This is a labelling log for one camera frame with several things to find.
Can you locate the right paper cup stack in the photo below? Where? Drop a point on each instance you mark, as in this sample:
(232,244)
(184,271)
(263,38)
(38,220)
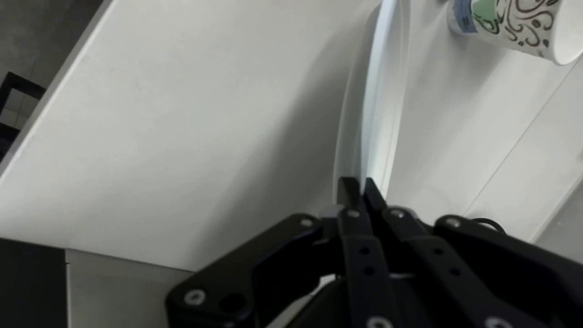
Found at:
(550,29)

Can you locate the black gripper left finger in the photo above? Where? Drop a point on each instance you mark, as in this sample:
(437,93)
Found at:
(363,258)

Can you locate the white plate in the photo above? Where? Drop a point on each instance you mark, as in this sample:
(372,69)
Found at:
(374,96)

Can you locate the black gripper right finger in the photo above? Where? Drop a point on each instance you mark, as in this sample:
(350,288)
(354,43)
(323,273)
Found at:
(445,282)

